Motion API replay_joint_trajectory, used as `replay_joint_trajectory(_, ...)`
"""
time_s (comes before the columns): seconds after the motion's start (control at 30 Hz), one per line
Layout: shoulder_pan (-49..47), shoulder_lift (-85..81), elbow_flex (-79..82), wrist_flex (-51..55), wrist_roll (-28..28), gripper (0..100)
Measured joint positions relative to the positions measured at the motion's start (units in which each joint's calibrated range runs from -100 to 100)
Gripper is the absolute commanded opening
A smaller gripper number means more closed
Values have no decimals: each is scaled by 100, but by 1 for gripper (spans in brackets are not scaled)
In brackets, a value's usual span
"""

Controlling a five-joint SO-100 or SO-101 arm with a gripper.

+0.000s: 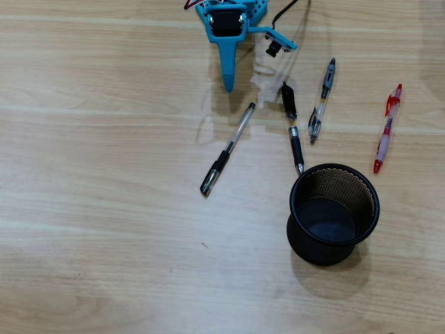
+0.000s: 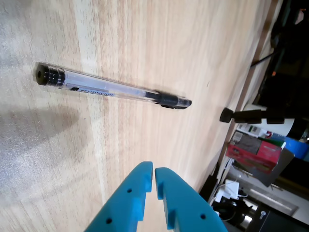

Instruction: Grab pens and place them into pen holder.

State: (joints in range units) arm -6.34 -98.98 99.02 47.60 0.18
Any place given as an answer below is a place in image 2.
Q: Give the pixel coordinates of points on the black tripod leg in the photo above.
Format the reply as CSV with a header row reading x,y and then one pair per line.
x,y
248,116

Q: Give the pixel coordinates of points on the black case with logo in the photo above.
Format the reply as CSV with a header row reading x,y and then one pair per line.
x,y
285,222

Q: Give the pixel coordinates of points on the red cardboard box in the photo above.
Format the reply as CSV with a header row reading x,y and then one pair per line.
x,y
256,154

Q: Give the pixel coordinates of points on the blue plastic container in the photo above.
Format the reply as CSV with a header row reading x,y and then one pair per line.
x,y
295,147

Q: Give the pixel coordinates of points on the grey flat panel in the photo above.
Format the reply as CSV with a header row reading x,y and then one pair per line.
x,y
282,166

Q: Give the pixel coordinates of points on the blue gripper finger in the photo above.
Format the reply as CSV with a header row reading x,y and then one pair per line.
x,y
120,205
188,207

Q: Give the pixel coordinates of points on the dark grey pen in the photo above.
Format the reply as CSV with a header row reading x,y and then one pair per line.
x,y
96,84

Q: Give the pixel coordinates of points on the white labelled box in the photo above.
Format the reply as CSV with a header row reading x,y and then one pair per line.
x,y
251,129

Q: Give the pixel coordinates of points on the white power adapter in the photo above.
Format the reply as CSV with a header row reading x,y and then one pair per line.
x,y
228,189

